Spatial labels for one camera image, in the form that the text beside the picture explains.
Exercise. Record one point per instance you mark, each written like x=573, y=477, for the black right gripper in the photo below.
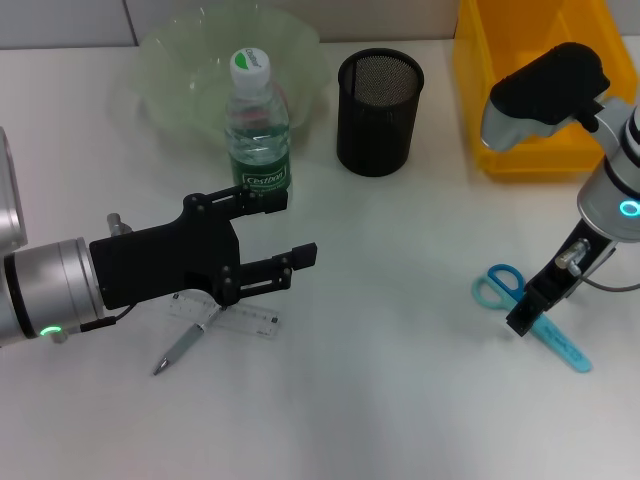
x=570, y=270

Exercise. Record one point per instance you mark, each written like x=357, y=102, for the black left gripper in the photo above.
x=165, y=262

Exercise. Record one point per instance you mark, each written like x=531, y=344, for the clear green-label water bottle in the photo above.
x=260, y=150

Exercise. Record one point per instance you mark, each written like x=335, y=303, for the blue scissors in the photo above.
x=565, y=345

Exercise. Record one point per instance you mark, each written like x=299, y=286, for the clear plastic ruler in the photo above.
x=260, y=320

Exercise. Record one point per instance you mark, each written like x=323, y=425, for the black mesh pen holder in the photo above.
x=377, y=130

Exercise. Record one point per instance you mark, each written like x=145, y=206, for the silver pen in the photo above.
x=180, y=347

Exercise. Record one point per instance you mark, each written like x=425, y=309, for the translucent green fruit plate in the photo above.
x=185, y=85

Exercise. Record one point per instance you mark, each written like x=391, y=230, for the silver left wrist stud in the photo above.
x=117, y=223

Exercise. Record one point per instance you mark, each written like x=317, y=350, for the yellow plastic bin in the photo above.
x=475, y=60

